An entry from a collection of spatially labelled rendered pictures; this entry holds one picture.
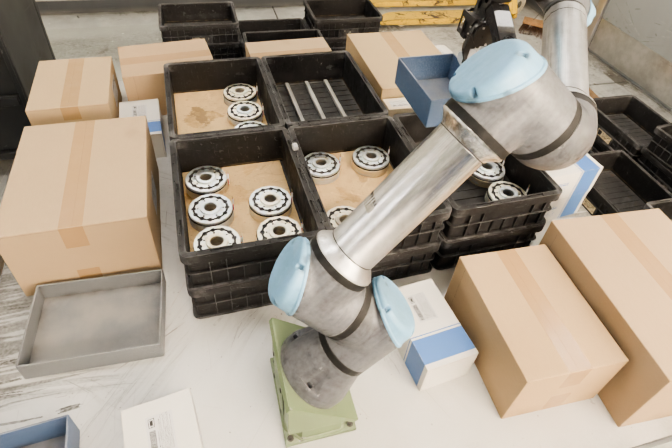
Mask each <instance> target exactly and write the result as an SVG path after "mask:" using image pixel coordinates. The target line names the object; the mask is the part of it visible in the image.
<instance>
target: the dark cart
mask: <svg viewBox="0 0 672 448"><path fill-rule="evenodd" d="M48 60H56V58H55V56H54V53H53V50H52V47H51V44H50V41H49V38H48V35H47V33H46V30H45V27H44V24H43V21H42V18H41V15H40V13H39V10H38V7H37V4H36V1H35V0H0V160H10V159H15V156H16V152H17V149H18V146H19V142H20V139H21V136H22V132H23V129H24V127H26V126H31V123H30V121H29V119H28V116H27V114H26V112H25V110H26V106H27V102H28V99H29V95H30V92H31V88H32V85H33V81H34V78H35V74H36V70H37V67H38V63H39V61H48Z"/></svg>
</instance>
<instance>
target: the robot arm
mask: <svg viewBox="0 0 672 448"><path fill-rule="evenodd" d="M511 1H512V0H477V2H476V5H475V7H474V8H472V7H471V8H470V9H463V12H462V15H461V18H460V21H459V24H458V27H457V32H458V33H459V34H460V36H461V37H462V38H463V39H465V40H464V42H463V45H462V51H459V52H458V55H457V60H458V62H459V64H460V67H459V68H458V69H457V70H456V71H455V73H454V77H452V78H451V80H450V82H449V92H450V95H451V98H450V99H449V100H448V101H447V102H446V103H445V105H444V106H443V119H442V122H441V123H440V124H439V125H438V126H437V127H436V128H435V129H434V130H433V131H432V132H431V133H430V134H429V135H428V136H427V137H426V138H425V139H424V140H423V141H422V142H421V143H420V144H419V145H418V146H417V147H416V148H415V149H414V150H413V151H412V152H411V153H410V154H409V155H408V156H407V157H406V158H405V159H404V160H403V161H402V162H401V163H400V164H399V165H398V166H397V167H396V168H395V169H394V170H393V171H392V172H391V173H390V174H389V175H388V176H387V177H386V178H385V179H384V180H383V181H382V182H381V183H380V184H379V185H378V186H377V187H376V188H375V189H374V190H373V191H372V192H371V193H370V194H369V195H368V196H367V197H366V198H365V199H364V200H363V201H362V202H361V203H360V204H359V205H358V206H357V207H356V208H355V209H354V210H353V211H352V212H351V213H350V214H349V215H348V216H347V217H346V218H345V219H344V220H343V221H342V222H341V223H340V224H339V225H338V226H337V227H336V228H335V229H334V230H321V231H319V232H318V233H317V234H316V235H315V236H314V237H313V238H312V239H311V240H310V241H309V240H308V239H307V238H306V237H296V238H294V239H292V240H291V241H290V242H289V243H288V244H287V245H286V246H285V247H284V249H283V250H282V252H281V253H280V255H279V257H278V258H277V260H276V262H275V265H274V267H273V270H272V272H271V275H270V279H269V285H268V294H269V298H270V301H271V302H272V304H273V305H275V306H276V307H278V308H279V309H281V310H282V311H284V312H285V313H286V315H288V316H292V317H294V318H296V319H297V320H299V321H301V322H302V323H304V324H306V325H308V327H305V328H302V329H299V330H297V331H295V332H293V333H292V334H291V335H290V336H288V337H287V338H286V339H285V340H284V342H283V344H282V346H281V352H280V358H281V365H282V369H283V372H284V374H285V376H286V379H287V381H288V382H289V384H290V386H291V387H292V389H293V390H294V391H295V392H296V394H297V395H298V396H299V397H300V398H301V399H302V400H304V401H305V402H306V403H308V404H309V405H311V406H313V407H315V408H318V409H329V408H332V407H333V406H335V405H336V404H338V403H339V402H340V401H341V400H342V399H343V398H344V397H345V396H346V394H347V392H348V391H349V389H350V388H351V386H352V385H353V383H354V382H355V380H356V379H357V377H358V376H359V375H360V374H362V373H363V372H364V371H366V370H367V369H369V368H370V367H371V366H373V365H374V364H376V363H377V362H378V361H380V360H381V359H383V358H384V357H385V356H387V355H388V354H389V353H391V352H392V351H394V350H395V349H396V348H400V347H401V346H402V344H403V343H404V342H405V341H407V340H408V339H409V338H410V337H411V336H412V335H413V333H414V331H415V321H414V316H413V313H412V311H411V308H410V306H409V304H408V302H407V300H406V299H405V297H404V296H403V294H402V293H401V291H400V290H399V289H398V287H397V286H396V285H395V284H394V283H393V282H392V281H391V280H390V279H388V278H387V277H385V276H382V275H381V276H377V277H374V278H373V279H372V281H371V269H372V268H373V267H374V266H375V265H376V264H377V263H378V262H379V261H380V260H381V259H382V258H383V257H385V256H386V255H387V254H388V253H389V252H390V251H391V250H392V249H393V248H394V247H395V246H396V245H397V244H398V243H399V242H401V241H402V240H403V239H404V238H405V237H406V236H407V235H408V234H409V233H410V232H411V231H412V230H413V229H414V228H415V227H417V226H418V225H419V224H420V223H421V222H422V221H423V220H424V219H425V218H426V217H427V216H428V215H429V214H430V213H431V212H433V211H434V210H435V209H436V208H437V207H438V206H439V205H440V204H441V203H442V202H443V201H444V200H445V199H446V198H447V197H449V196H450V195H451V194H452V193H453V192H454V191H455V190H456V189H457V188H458V187H459V186H460V185H461V184H462V183H463V182H465V181H466V180H467V179H468V178H469V177H470V176H471V175H472V174H473V173H474V172H475V171H476V170H477V169H478V168H479V167H481V166H482V165H483V164H484V163H487V162H501V161H502V160H504V159H505V158H506V157H507V156H508V155H509V154H510V153H511V154H512V155H513V156H514V157H515V158H516V159H517V160H518V161H520V162H521V163H522V164H524V165H526V166H528V167H530V168H533V169H537V170H543V171H554V170H560V169H564V168H567V167H569V166H571V165H573V164H575V163H577V162H578V161H579V160H581V159H582V158H583V157H584V156H585V155H586V154H587V153H588V152H589V150H590V149H591V147H592V146H593V143H594V141H595V138H596V135H597V127H598V118H597V106H596V103H595V101H594V100H593V99H592V98H591V97H590V96H589V72H588V40H587V27H588V26H589V25H590V24H591V22H592V20H593V18H594V17H595V15H596V9H595V7H594V5H593V3H592V1H591V0H535V2H536V3H537V4H538V5H539V7H540V8H541V9H542V11H543V13H544V15H543V33H542V50H541V55H539V54H538V53H537V52H536V51H535V50H534V49H533V48H532V46H531V45H530V44H528V43H527V42H525V41H523V40H519V39H517V37H516V33H515V29H514V24H513V20H512V16H511V12H510V7H509V5H508V4H502V3H509V2H511ZM469 11H472V12H469ZM463 16H464V17H465V20H464V23H463V26H462V28H461V27H460V24H461V21H462V18H463ZM480 46H481V48H480V50H479V51H478V52H477V51H476V50H475V47H476V48H479V47H480Z"/></svg>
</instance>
